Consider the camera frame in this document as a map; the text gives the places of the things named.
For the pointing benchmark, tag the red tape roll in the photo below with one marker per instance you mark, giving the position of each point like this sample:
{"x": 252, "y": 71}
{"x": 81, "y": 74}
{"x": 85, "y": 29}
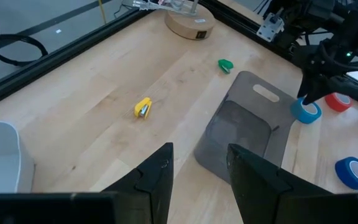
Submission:
{"x": 331, "y": 104}

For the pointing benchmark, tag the white metal bracket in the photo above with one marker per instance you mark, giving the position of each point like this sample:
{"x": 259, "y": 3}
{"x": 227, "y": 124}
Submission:
{"x": 270, "y": 28}

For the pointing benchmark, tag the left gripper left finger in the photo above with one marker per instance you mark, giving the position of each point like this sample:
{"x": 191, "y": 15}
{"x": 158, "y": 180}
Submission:
{"x": 157, "y": 177}

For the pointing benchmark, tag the green mini stapler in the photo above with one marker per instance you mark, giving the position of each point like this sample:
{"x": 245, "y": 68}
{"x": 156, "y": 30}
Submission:
{"x": 225, "y": 65}

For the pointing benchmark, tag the light blue tape roll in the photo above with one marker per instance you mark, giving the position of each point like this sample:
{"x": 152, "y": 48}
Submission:
{"x": 297, "y": 113}

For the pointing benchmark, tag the yellow mini stapler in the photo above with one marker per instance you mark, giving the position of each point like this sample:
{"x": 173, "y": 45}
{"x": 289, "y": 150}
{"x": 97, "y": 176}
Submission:
{"x": 141, "y": 107}

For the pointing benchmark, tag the white shade wooden base lamp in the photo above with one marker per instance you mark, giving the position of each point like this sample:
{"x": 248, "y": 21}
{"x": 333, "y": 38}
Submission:
{"x": 185, "y": 28}

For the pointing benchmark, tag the light grey plastic bin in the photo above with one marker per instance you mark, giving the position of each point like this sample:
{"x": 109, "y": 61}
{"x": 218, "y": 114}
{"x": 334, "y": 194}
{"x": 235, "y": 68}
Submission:
{"x": 2, "y": 161}

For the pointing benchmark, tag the smoky transparent plastic bin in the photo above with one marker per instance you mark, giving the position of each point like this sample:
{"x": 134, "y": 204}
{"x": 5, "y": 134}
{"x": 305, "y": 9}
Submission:
{"x": 241, "y": 133}

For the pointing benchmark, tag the dark blue tape roll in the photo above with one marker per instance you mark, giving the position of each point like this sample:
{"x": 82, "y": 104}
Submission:
{"x": 342, "y": 174}

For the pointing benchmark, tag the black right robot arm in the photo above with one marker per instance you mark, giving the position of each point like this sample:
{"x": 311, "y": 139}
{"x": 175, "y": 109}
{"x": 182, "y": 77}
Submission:
{"x": 337, "y": 18}

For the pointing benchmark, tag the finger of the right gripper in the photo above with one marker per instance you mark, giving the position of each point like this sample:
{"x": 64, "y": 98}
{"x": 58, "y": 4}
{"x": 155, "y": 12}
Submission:
{"x": 319, "y": 88}
{"x": 307, "y": 85}

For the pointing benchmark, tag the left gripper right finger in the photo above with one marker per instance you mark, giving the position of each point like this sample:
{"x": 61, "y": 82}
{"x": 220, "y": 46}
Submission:
{"x": 250, "y": 180}

